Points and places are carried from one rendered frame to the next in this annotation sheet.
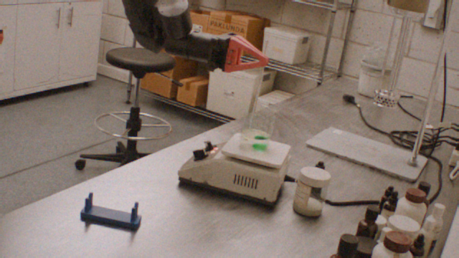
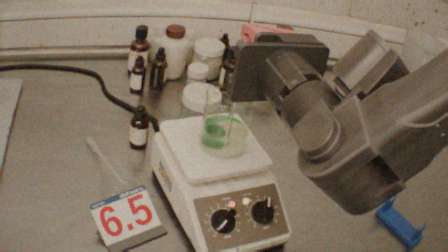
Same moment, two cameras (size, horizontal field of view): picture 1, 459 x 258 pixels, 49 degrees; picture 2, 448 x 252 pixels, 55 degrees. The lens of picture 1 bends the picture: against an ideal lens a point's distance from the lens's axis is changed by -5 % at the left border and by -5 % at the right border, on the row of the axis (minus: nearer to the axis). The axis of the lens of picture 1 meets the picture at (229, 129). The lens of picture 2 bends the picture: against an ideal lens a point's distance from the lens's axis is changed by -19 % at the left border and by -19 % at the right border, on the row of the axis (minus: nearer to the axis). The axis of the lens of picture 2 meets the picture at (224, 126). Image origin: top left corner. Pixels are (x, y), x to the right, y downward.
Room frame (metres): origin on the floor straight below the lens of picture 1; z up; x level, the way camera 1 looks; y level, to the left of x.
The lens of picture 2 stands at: (1.35, 0.33, 1.25)
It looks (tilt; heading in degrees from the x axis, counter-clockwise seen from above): 36 degrees down; 226
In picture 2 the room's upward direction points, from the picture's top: 12 degrees clockwise
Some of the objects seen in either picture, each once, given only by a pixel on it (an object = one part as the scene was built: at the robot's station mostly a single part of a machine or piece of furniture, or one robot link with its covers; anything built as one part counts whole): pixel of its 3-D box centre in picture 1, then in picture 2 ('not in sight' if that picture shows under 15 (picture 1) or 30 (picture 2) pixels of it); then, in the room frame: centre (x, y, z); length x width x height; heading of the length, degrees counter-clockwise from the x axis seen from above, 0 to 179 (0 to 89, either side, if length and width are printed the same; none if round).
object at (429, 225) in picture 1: (424, 237); (187, 46); (0.81, -0.37, 0.79); 0.03 x 0.03 x 0.07
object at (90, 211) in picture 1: (111, 209); (402, 219); (0.76, 0.17, 0.77); 0.10 x 0.03 x 0.04; 88
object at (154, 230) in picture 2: not in sight; (127, 219); (1.12, -0.04, 0.77); 0.09 x 0.06 x 0.04; 2
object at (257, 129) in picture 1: (256, 130); (228, 121); (0.97, -0.05, 0.88); 0.07 x 0.06 x 0.08; 160
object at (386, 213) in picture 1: (390, 208); (159, 65); (0.90, -0.33, 0.79); 0.03 x 0.03 x 0.08
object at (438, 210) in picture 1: (433, 224); (158, 43); (0.85, -0.41, 0.79); 0.03 x 0.03 x 0.08
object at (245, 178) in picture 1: (240, 166); (217, 182); (0.99, -0.04, 0.79); 0.22 x 0.13 x 0.08; 77
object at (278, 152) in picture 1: (257, 149); (214, 145); (0.98, -0.06, 0.83); 0.12 x 0.12 x 0.01; 77
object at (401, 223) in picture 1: (399, 239); (207, 59); (0.79, -0.32, 0.78); 0.06 x 0.06 x 0.07
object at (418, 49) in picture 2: not in sight; (419, 70); (0.36, -0.07, 0.82); 0.18 x 0.13 x 0.15; 24
